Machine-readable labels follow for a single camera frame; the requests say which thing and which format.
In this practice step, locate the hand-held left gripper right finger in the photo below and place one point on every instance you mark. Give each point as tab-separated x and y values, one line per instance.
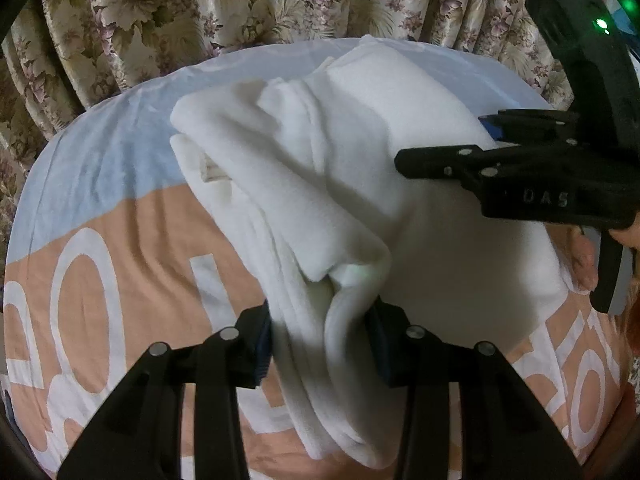
381	357

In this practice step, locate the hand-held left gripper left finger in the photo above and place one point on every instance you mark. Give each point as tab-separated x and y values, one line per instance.
262	355

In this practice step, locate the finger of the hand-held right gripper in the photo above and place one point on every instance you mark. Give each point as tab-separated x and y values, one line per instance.
540	127
430	162

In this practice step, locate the white knit garment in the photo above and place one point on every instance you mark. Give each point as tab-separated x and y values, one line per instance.
325	185

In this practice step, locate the person's right forearm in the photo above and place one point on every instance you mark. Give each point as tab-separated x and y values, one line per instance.
632	310

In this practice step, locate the person's right hand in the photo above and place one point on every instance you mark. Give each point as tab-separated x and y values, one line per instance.
584	260

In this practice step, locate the blue and orange printed bedsheet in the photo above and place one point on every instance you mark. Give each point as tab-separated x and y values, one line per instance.
125	260

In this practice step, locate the floral curtain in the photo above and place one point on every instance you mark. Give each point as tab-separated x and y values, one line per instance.
150	10

